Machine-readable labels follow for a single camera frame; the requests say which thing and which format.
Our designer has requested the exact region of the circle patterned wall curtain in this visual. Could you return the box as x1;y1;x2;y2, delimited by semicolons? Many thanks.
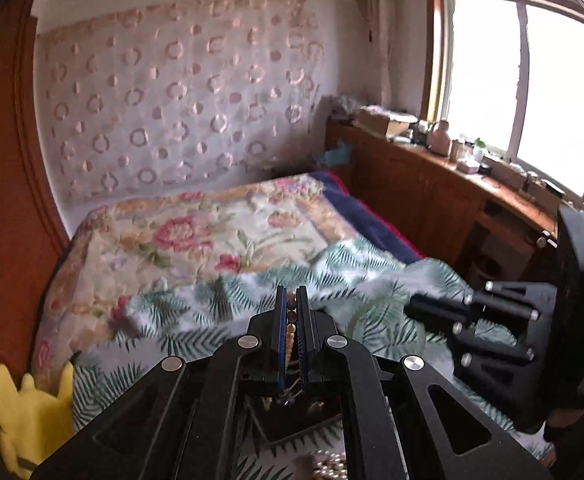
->
34;0;325;206

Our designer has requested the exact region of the white window curtain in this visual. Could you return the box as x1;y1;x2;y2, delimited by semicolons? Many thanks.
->
362;0;398;106

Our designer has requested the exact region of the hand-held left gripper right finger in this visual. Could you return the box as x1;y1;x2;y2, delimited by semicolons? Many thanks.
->
296;286;555;480

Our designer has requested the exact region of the dark blue blanket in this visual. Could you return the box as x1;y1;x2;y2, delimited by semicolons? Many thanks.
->
307;171;425;266

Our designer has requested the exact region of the cardboard box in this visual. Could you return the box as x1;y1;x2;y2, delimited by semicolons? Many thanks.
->
356;105;418;138

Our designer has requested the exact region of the wooden cabinet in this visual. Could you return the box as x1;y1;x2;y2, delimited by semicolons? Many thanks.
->
324;120;560;286

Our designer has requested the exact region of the blue bag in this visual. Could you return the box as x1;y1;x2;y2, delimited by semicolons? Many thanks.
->
317;141;353;166

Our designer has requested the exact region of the pile of bead bracelets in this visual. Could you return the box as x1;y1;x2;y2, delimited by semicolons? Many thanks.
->
286;296;300;361

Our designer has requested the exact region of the window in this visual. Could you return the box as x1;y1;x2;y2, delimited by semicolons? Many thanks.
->
422;0;584;211

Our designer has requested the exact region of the leaf print cloth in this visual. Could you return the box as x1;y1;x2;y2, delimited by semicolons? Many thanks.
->
69;237;553;480

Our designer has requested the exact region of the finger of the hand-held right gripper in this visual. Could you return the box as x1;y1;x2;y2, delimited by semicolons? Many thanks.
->
403;281;543;335
444;321;538;386

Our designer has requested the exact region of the white pearl necklace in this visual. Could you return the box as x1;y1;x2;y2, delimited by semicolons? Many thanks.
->
304;452;355;480

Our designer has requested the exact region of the yellow plush toy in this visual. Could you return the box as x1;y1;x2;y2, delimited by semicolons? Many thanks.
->
0;360;75;480

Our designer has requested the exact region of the floral blanket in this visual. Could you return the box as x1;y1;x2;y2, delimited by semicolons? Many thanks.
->
32;172;368;376

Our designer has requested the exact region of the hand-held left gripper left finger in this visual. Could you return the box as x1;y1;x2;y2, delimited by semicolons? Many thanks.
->
32;286;289;480

